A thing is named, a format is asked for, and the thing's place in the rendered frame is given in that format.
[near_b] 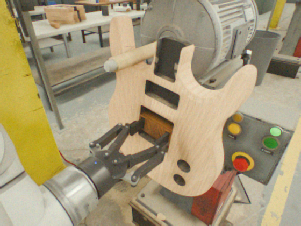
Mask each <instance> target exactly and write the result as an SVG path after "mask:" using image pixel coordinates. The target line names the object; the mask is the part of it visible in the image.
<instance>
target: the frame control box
mask: <svg viewBox="0 0 301 226"><path fill-rule="evenodd" d="M237 112H239V113H241V114H243V117H244V119H243V121H242V122H240V123H237V122H235V121H234V120H233V119H232V115H231V116H230V117H229V118H228V119H227V120H226V122H225V124H224V126H223V130H222V134H221V140H222V145H223V150H224V163H223V165H226V166H227V170H228V171H231V170H235V171H237V172H239V173H242V174H244V175H245V176H247V177H249V178H251V179H253V180H255V181H258V182H259V183H261V184H263V185H265V186H267V185H268V183H269V181H270V179H271V178H272V176H273V174H274V172H275V170H276V169H277V165H278V164H279V162H280V160H281V159H282V157H283V154H284V152H285V151H286V148H287V146H288V145H289V143H290V142H291V140H292V138H293V135H294V133H295V130H296V127H297V124H298V122H299V119H300V113H298V112H295V111H292V110H289V109H286V108H282V107H279V106H277V105H274V104H269V103H266V102H263V101H259V100H256V99H254V98H251V97H248V99H247V101H246V102H245V103H244V104H243V105H242V106H241V107H240V108H239V110H238V111H237ZM230 124H237V125H238V126H239V128H240V132H239V133H238V134H233V133H231V132H230V130H229V125H230ZM273 125H277V126H279V127H280V128H281V129H282V130H283V134H282V135H281V136H279V137H274V136H272V135H271V134H270V133H269V128H270V127H271V126H273ZM266 138H273V139H274V140H276V141H277V142H278V146H277V147H276V148H274V149H270V148H268V147H266V146H265V145H264V143H263V141H264V139H266ZM236 158H244V159H245V160H246V162H247V163H248V168H247V170H246V171H244V172H241V171H238V170H237V169H236V168H235V167H234V166H233V161H234V159H236Z"/></svg>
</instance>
